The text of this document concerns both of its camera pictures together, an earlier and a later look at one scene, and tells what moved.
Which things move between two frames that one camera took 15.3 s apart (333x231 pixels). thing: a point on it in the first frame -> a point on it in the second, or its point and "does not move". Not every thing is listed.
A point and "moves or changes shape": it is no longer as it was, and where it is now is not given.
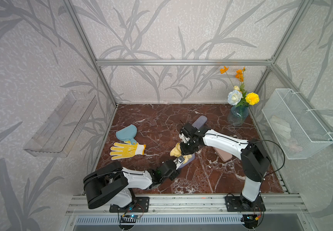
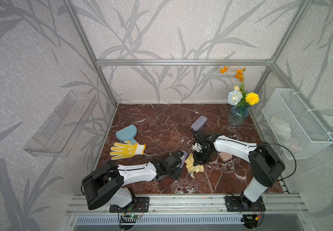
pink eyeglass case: (225, 157) does not move
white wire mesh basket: (299, 134) does not move
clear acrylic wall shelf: (56, 136) does not move
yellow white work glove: (127, 150) does not move
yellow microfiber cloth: (177, 152) moves or changes shape
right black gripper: (184, 152) -> (198, 162)
